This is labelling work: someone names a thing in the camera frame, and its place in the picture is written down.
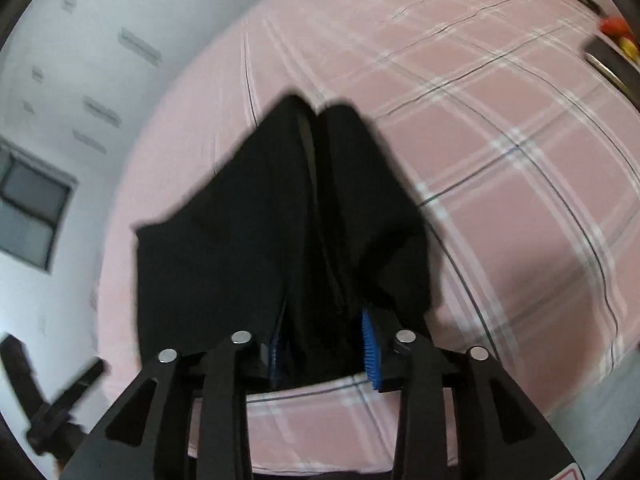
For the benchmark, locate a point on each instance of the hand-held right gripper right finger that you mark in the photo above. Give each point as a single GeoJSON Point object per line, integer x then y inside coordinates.
{"type": "Point", "coordinates": [370, 350]}

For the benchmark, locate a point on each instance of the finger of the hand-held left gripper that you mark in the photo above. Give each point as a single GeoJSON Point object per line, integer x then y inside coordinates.
{"type": "Point", "coordinates": [20, 370]}
{"type": "Point", "coordinates": [70, 397]}

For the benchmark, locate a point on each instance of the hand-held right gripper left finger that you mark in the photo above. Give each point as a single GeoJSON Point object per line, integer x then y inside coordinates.
{"type": "Point", "coordinates": [274, 362]}

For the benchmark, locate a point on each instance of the black pants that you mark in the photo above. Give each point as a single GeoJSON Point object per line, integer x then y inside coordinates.
{"type": "Point", "coordinates": [225, 260]}

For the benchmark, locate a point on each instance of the dark framed window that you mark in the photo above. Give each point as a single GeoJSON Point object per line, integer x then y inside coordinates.
{"type": "Point", "coordinates": [30, 210]}

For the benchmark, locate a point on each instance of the pink plaid bed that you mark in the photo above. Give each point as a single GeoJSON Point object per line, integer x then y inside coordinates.
{"type": "Point", "coordinates": [500, 160]}

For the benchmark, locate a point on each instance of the yellow round object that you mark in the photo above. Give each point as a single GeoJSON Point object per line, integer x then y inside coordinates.
{"type": "Point", "coordinates": [630, 47]}

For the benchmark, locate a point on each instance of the red round object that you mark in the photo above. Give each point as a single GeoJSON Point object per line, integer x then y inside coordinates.
{"type": "Point", "coordinates": [614, 25]}

